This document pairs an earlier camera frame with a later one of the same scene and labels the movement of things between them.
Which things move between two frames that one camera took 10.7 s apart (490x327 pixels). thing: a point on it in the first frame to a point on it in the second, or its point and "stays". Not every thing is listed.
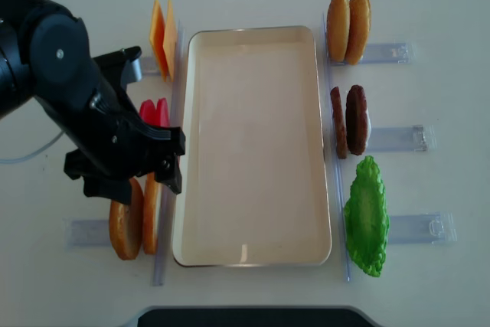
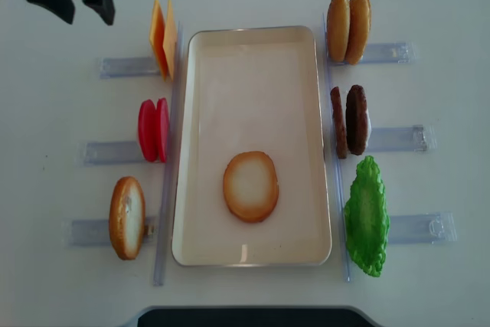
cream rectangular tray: x=253 y=194 stays
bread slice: x=151 y=215 to x=250 y=186
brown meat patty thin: x=340 y=124 stays
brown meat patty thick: x=356 y=119 stays
